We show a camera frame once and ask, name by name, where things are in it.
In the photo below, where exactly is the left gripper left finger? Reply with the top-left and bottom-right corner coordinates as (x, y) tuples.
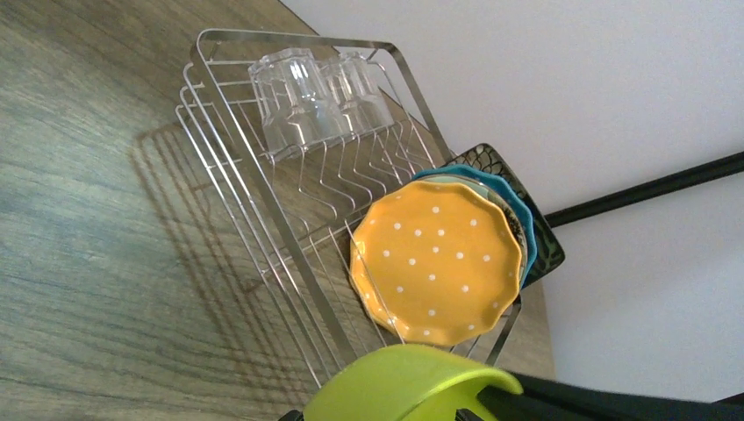
(278, 410), (304, 421)

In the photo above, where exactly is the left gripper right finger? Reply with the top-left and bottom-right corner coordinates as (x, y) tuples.
(454, 408), (483, 421)

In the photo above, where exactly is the yellow-green small bowl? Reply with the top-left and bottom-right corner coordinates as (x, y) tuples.
(303, 344), (524, 420)

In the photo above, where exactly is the orange plate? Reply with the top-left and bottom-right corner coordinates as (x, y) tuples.
(349, 181), (523, 346)

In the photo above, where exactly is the black floral square plate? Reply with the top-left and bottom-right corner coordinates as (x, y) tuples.
(444, 143), (566, 287)

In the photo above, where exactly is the light blue floral plate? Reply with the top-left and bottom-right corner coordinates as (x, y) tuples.
(422, 175), (528, 276)

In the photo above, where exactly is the metal wire dish rack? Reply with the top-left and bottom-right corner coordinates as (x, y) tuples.
(176, 29), (521, 385)

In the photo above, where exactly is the clear plastic glass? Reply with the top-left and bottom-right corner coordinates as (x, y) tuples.
(319, 52), (395, 135)
(248, 47), (351, 161)

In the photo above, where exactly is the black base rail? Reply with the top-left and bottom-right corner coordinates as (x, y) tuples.
(477, 374), (743, 420)

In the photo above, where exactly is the right black frame post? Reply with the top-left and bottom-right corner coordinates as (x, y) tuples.
(546, 152), (743, 227)

